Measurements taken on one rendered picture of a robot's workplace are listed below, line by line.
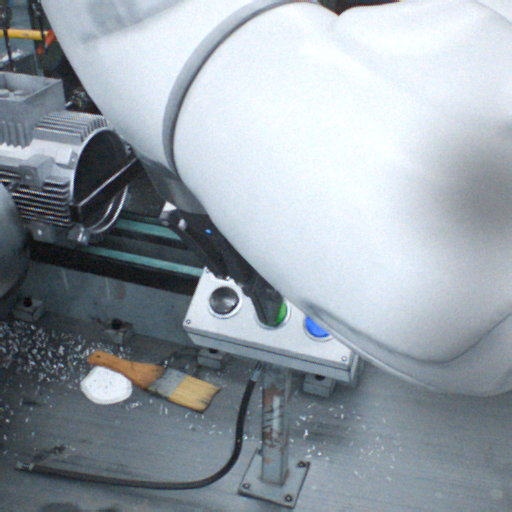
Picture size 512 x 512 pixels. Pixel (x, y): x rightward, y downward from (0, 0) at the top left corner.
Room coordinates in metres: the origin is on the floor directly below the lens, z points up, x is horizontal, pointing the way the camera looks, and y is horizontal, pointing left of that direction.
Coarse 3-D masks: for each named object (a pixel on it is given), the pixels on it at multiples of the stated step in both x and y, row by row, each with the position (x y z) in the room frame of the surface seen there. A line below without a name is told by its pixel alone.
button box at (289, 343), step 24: (216, 288) 0.56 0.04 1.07; (240, 288) 0.56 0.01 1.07; (192, 312) 0.54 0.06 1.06; (240, 312) 0.53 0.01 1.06; (288, 312) 0.52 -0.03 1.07; (192, 336) 0.54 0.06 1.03; (216, 336) 0.52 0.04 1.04; (240, 336) 0.51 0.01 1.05; (264, 336) 0.51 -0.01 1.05; (288, 336) 0.50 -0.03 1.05; (312, 336) 0.50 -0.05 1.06; (264, 360) 0.52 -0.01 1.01; (288, 360) 0.50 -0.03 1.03; (312, 360) 0.49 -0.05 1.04; (336, 360) 0.48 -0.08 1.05
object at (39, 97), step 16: (0, 80) 1.01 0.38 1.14; (16, 80) 1.01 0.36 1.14; (32, 80) 1.00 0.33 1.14; (0, 96) 0.96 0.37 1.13; (32, 96) 0.92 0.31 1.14; (48, 96) 0.95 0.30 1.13; (64, 96) 0.99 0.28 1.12; (0, 112) 0.91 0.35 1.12; (16, 112) 0.90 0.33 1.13; (32, 112) 0.91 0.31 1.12; (48, 112) 0.95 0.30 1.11; (0, 128) 0.91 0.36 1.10; (16, 128) 0.90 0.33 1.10; (0, 144) 0.91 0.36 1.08; (16, 144) 0.90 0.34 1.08
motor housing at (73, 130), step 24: (48, 120) 0.92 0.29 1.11; (72, 120) 0.92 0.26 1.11; (96, 120) 0.92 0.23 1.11; (48, 144) 0.89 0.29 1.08; (72, 144) 0.88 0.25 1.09; (96, 144) 1.00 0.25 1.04; (120, 144) 0.98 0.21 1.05; (0, 168) 0.87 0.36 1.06; (96, 168) 1.00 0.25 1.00; (24, 192) 0.86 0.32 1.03; (48, 192) 0.84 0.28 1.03; (72, 192) 0.84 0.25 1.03; (120, 192) 0.97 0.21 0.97; (24, 216) 0.86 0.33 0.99; (48, 216) 0.84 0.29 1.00; (96, 216) 0.94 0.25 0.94; (96, 240) 0.89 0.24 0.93
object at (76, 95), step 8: (64, 56) 1.17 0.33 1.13; (56, 64) 1.18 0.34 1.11; (64, 64) 1.16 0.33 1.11; (56, 72) 1.17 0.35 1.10; (64, 72) 1.17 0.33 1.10; (72, 72) 1.16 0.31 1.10; (64, 80) 1.17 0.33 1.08; (72, 80) 1.16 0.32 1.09; (64, 88) 1.17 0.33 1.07; (72, 88) 1.16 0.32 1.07; (80, 88) 1.14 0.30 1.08; (72, 96) 1.12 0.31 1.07; (80, 96) 1.12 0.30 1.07; (88, 96) 1.14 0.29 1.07; (72, 104) 1.11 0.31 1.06; (80, 104) 1.12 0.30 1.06; (88, 104) 1.14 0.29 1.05; (80, 112) 1.16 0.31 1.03; (88, 112) 1.15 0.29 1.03; (96, 112) 1.15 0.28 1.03; (128, 144) 1.13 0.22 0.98
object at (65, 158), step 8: (112, 128) 0.96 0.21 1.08; (64, 152) 0.85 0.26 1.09; (72, 152) 0.86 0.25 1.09; (56, 160) 0.85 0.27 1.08; (64, 160) 0.85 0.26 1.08; (72, 160) 0.86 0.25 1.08; (64, 168) 0.86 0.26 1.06; (72, 168) 0.85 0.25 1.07; (128, 200) 0.97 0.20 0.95; (72, 232) 0.85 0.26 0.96; (80, 232) 0.85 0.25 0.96; (88, 232) 0.86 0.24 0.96; (72, 240) 0.85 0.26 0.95; (80, 240) 0.84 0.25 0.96; (88, 240) 0.86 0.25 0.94
